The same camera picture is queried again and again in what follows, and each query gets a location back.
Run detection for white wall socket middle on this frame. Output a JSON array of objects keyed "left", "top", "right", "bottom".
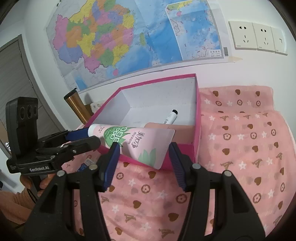
[{"left": 252, "top": 23, "right": 275, "bottom": 52}]

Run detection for person left hand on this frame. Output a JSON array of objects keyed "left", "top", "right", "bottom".
[{"left": 20, "top": 174, "right": 55, "bottom": 197}]

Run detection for pink aloe cream tube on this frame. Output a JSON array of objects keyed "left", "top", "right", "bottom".
[{"left": 88, "top": 124, "right": 175, "bottom": 170}]

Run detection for gold travel mug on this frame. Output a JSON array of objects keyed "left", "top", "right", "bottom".
[{"left": 64, "top": 88, "right": 93, "bottom": 125}]

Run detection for blue white medicine box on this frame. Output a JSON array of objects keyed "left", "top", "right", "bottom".
[{"left": 77, "top": 158, "right": 95, "bottom": 172}]

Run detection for pink patterned tablecloth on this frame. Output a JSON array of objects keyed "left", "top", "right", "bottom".
[{"left": 61, "top": 85, "right": 291, "bottom": 241}]

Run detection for colourful wall map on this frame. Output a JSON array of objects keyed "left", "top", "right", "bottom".
[{"left": 46, "top": 1, "right": 231, "bottom": 92}]

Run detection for white bottle black cap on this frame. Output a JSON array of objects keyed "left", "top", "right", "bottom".
[{"left": 164, "top": 109, "right": 178, "bottom": 125}]

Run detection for orange sleeve forearm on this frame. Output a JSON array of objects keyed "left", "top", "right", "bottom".
[{"left": 1, "top": 188, "right": 35, "bottom": 225}]

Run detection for grey door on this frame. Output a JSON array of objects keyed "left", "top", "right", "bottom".
[{"left": 0, "top": 35, "right": 64, "bottom": 157}]

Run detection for cream patterned cloth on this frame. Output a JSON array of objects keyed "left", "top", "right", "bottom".
[{"left": 90, "top": 100, "right": 105, "bottom": 113}]

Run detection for large pink cream tube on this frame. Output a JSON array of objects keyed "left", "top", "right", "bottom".
[{"left": 143, "top": 122, "right": 195, "bottom": 144}]

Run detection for white wall socket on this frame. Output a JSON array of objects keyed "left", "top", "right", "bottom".
[
  {"left": 229, "top": 21, "right": 257, "bottom": 50},
  {"left": 252, "top": 23, "right": 275, "bottom": 52}
]

